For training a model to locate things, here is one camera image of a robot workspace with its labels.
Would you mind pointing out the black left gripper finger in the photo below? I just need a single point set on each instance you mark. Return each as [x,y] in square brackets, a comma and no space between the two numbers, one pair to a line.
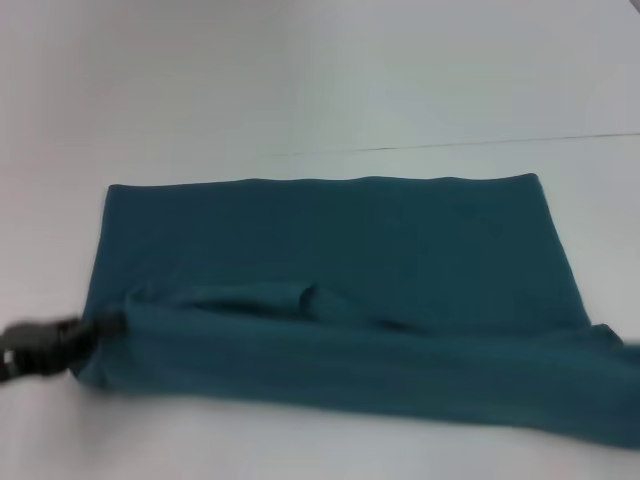
[60,330]
[40,362]

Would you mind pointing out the blue-green shirt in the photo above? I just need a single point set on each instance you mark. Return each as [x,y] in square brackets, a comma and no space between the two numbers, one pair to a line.
[350,300]

